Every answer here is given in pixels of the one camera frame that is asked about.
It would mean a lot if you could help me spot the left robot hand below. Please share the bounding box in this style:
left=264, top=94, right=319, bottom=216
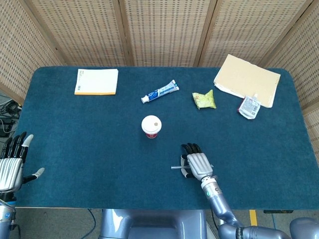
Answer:
left=0, top=131, right=45, bottom=193

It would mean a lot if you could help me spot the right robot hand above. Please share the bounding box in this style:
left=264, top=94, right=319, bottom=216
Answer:
left=180, top=142, right=214, bottom=180

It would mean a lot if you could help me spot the transparent plastic straw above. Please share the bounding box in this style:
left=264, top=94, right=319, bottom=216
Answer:
left=170, top=163, right=215, bottom=171

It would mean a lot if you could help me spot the white lidded paper cup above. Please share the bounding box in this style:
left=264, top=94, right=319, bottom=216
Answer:
left=141, top=115, right=162, bottom=140

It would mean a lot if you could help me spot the green snack packet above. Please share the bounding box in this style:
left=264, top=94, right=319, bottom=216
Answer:
left=192, top=89, right=217, bottom=110

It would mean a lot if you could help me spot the white spouted drink pouch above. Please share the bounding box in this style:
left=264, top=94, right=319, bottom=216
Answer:
left=238, top=93, right=261, bottom=120

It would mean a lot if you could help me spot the blue grey robot torso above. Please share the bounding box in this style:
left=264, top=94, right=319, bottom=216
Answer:
left=99, top=209, right=208, bottom=239

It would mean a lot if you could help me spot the blue white toothpaste tube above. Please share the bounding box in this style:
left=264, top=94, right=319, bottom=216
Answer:
left=141, top=79, right=179, bottom=104

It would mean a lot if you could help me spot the beige paper folder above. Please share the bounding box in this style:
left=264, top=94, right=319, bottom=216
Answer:
left=213, top=54, right=282, bottom=109

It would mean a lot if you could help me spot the white notepad with orange edge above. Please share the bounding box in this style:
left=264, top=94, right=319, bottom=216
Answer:
left=74, top=68, right=119, bottom=96

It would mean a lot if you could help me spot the woven folding screen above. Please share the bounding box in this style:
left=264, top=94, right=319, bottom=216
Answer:
left=0, top=0, right=319, bottom=147

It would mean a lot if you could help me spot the black cables and power strip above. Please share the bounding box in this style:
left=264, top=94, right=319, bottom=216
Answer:
left=0, top=99, right=22, bottom=137

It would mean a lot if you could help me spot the blue cable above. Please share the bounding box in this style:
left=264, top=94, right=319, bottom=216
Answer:
left=87, top=209, right=100, bottom=239

